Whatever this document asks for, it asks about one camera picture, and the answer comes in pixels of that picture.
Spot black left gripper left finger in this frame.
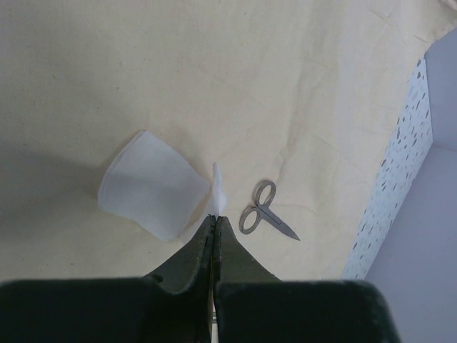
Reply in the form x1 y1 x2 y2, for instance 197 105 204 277
1 216 214 342

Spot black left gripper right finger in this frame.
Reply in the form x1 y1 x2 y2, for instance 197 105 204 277
213 217 401 342

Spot white gauze pad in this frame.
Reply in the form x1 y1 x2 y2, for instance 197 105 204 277
210 163 227 217
97 131 210 242

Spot small steel scissors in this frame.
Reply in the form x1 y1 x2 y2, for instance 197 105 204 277
238 179 301 242

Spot beige cloth drape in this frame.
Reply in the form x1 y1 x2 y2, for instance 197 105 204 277
1 1 456 279

